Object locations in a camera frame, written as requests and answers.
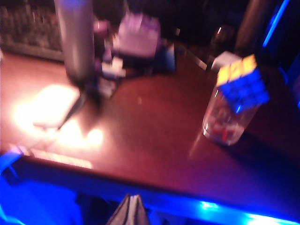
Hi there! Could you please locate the black keyboard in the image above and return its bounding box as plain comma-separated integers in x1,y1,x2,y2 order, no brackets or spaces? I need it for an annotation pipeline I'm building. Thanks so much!
0,4,65,62

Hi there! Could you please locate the brown thermos bottle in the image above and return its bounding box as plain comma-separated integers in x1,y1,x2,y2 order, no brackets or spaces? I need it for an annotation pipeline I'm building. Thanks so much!
234,0,279,56

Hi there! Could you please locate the clear glass cup red ribbon print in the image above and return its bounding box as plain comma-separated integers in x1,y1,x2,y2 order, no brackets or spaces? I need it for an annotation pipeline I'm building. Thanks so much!
202,88,262,146

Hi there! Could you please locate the blue LED strip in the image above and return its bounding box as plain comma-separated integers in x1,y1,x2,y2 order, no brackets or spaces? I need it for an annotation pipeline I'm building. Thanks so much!
262,0,291,49

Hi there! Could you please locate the blue booklet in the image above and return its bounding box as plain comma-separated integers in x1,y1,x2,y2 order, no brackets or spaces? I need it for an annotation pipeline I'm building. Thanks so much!
157,43,176,72

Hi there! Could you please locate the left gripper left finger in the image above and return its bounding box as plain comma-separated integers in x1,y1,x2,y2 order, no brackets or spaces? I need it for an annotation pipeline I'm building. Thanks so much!
106,193,138,225

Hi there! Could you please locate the Rubik's cube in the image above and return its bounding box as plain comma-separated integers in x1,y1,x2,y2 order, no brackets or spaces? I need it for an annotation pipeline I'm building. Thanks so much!
216,54,270,113

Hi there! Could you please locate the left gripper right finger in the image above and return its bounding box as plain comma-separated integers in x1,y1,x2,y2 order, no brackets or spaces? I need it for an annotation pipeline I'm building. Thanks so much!
136,195,152,225

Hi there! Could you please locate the white computer mouse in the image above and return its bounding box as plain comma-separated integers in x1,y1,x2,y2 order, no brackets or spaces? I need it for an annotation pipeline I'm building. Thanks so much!
14,84,82,129

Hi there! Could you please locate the small brown bottle lid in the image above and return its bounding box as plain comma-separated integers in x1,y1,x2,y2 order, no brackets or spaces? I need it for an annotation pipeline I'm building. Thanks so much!
210,25,235,51

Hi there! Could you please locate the pale thin cable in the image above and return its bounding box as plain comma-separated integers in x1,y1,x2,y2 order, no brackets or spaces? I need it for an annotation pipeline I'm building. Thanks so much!
56,92,86,131

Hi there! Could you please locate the white tissue pack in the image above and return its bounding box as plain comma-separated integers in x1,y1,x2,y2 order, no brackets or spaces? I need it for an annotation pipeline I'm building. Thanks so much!
113,13,162,59

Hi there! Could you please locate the white thermos bottle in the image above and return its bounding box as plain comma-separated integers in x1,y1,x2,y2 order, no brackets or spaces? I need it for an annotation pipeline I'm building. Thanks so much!
53,0,98,83

